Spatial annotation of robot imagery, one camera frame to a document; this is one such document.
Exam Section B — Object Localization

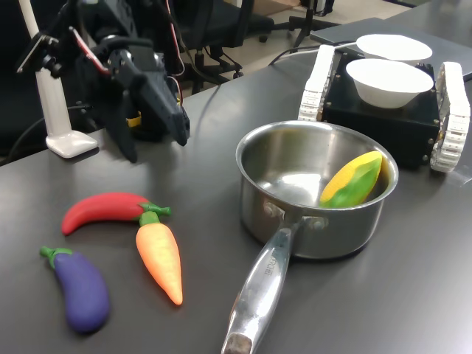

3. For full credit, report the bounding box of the orange toy carrot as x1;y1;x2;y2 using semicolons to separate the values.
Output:
135;209;184;306

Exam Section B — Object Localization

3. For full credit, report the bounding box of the black clip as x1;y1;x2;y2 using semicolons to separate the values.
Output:
15;32;63;79

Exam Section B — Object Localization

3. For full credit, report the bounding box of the red toy chilli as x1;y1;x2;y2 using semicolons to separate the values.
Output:
60;191;173;237

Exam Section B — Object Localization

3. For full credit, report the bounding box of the black office chair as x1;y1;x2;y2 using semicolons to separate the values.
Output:
167;0;276;95
260;0;342;49

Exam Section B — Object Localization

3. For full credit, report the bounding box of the purple toy aubergine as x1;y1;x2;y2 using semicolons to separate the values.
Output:
39;246;111;335

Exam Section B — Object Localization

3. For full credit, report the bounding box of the yellow green toy corn cob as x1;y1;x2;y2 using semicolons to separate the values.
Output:
319;150;384;209

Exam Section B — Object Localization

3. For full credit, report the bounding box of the tracked vehicle with white tracks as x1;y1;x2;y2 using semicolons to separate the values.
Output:
296;44;472;173

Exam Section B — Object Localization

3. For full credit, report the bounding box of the white bowl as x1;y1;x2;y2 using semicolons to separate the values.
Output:
345;58;435;110
355;33;434;63

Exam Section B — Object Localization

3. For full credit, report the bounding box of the white post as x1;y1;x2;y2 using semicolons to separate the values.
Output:
18;0;100;159

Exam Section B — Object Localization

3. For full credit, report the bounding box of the steel pan with long handle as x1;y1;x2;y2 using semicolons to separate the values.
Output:
220;120;400;354

